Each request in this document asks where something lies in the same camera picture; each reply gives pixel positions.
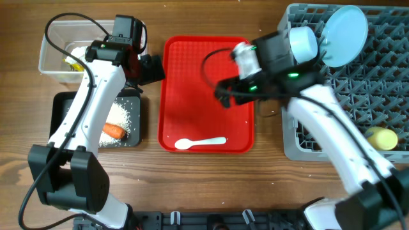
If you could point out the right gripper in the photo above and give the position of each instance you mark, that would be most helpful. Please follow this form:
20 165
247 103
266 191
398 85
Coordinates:
236 82

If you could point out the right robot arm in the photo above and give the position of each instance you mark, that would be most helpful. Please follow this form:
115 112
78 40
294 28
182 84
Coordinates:
267 69

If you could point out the black food waste tray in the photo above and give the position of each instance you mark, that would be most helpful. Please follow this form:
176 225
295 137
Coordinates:
62 102

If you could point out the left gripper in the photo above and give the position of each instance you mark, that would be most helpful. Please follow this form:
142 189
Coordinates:
153 73

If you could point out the clear plastic waste bin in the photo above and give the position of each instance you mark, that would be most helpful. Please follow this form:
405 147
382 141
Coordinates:
67 35

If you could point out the yellow plastic cup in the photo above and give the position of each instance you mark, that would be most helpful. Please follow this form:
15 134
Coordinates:
381 138

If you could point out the white tissue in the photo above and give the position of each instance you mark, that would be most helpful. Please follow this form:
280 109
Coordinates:
79 53

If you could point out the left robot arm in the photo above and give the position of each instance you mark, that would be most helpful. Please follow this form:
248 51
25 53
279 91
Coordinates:
66 172

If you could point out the light blue plate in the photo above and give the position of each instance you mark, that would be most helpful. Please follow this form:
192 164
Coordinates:
344 36

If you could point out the orange carrot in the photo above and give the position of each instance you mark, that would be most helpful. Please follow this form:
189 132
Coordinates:
114 131

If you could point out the white plastic spoon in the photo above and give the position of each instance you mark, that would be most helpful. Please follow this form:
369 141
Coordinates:
184 144

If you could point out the white rice pile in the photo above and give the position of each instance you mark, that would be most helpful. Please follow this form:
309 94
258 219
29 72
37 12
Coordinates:
124 114

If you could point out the red serving tray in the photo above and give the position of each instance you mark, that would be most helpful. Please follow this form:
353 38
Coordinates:
188 108

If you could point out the light blue bowl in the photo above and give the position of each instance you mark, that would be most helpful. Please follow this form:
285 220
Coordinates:
303 44

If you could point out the snack wrapper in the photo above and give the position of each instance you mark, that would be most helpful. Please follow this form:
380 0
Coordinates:
74 65

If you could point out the grey dishwasher rack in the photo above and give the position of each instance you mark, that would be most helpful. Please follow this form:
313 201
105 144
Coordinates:
372 89

